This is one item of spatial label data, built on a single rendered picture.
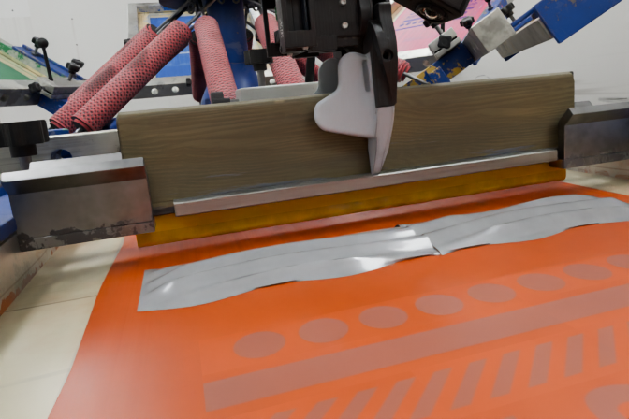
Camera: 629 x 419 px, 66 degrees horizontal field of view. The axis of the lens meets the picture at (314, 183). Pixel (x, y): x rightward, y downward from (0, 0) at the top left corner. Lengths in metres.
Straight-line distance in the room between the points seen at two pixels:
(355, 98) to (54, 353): 0.25
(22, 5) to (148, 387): 4.54
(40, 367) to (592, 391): 0.22
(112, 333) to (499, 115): 0.34
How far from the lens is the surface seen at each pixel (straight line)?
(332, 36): 0.36
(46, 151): 0.60
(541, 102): 0.47
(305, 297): 0.26
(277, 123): 0.36
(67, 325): 0.29
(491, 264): 0.30
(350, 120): 0.36
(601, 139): 0.50
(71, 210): 0.35
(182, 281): 0.29
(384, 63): 0.35
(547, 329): 0.23
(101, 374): 0.23
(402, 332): 0.22
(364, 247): 0.31
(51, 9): 4.65
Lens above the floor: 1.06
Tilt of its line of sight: 10 degrees down
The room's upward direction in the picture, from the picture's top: 5 degrees counter-clockwise
